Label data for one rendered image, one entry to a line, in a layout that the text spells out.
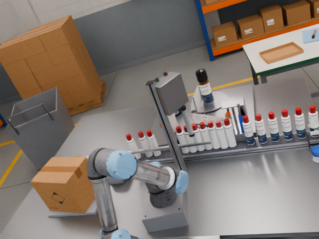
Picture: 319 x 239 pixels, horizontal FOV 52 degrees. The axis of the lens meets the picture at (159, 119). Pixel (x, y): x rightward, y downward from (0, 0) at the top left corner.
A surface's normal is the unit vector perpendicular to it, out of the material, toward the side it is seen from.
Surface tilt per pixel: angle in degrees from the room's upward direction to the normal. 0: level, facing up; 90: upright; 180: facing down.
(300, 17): 90
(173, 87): 90
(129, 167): 81
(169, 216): 90
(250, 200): 0
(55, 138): 94
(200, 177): 0
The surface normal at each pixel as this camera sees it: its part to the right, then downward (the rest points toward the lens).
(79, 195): 0.89, -0.06
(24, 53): 0.05, 0.50
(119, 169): 0.68, 0.00
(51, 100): 0.25, 0.37
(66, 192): -0.34, 0.58
